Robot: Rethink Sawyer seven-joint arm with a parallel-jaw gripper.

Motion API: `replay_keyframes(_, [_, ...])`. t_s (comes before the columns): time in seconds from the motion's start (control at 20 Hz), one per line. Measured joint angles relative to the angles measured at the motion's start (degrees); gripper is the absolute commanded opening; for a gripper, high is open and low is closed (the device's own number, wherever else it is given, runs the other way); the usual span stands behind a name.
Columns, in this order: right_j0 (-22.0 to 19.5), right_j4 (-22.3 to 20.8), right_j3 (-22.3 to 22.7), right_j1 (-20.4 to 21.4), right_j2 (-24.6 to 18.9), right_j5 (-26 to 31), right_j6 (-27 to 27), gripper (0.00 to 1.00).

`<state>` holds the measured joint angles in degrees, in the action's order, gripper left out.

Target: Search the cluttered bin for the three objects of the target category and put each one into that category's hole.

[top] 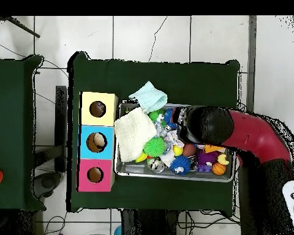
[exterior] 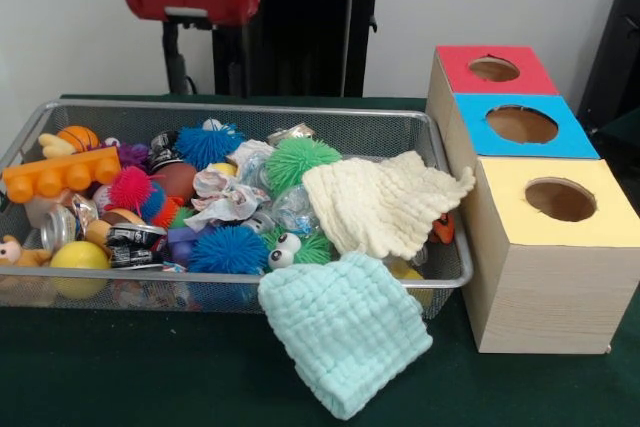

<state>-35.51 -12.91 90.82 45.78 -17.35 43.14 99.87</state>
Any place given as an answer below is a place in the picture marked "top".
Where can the shallow clear mesh bin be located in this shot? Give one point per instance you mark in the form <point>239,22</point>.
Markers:
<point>137,170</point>

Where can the blue spiky ball with eyes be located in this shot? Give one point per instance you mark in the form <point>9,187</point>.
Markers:
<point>180,165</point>

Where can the dark thin rod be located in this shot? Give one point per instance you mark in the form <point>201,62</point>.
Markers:
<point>22,27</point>

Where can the dark green table cloth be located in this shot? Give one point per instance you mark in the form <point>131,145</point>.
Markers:
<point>9,122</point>
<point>149,73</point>

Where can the wooden box with three holes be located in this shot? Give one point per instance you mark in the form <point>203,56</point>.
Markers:
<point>88,120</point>

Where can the mint green waffle cloth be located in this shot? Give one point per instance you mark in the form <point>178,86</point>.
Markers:
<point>149,98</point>

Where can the green spiky ball with eyes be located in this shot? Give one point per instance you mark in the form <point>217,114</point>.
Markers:
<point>156,115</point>

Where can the crushed silver can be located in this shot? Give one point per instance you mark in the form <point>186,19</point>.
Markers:
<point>156,165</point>

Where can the small orange basketball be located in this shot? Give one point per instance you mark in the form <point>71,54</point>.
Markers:
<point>219,169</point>

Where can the purple fuzzy toy figure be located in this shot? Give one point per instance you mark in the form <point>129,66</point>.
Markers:
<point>205,159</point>

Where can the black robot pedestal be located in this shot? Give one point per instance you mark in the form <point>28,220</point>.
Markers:
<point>149,225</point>

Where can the grey rounded object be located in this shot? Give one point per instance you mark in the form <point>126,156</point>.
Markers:
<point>47,182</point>

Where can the small brown football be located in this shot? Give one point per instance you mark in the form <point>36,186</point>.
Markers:
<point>189,149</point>

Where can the blue spiky rubber ball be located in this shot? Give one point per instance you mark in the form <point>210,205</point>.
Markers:
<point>168,117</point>

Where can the pale yellow plush toy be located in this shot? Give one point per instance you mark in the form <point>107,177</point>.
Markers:
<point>222,159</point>

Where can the yellow tennis ball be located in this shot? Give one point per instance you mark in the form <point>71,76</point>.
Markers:
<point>177,150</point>

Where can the pale floral cloth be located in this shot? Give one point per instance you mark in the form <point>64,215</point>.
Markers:
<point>172,138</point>

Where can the cream waffle cloth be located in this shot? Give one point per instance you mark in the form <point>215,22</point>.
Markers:
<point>134,134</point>

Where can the green spiky rubber ball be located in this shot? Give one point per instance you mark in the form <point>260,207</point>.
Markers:
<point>154,146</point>

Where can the black upright panel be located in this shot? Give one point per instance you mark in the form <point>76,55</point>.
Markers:
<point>61,122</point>

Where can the light blue round object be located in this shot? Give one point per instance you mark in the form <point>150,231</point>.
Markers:
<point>117,232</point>

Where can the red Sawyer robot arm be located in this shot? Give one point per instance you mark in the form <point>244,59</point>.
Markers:
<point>254,137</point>

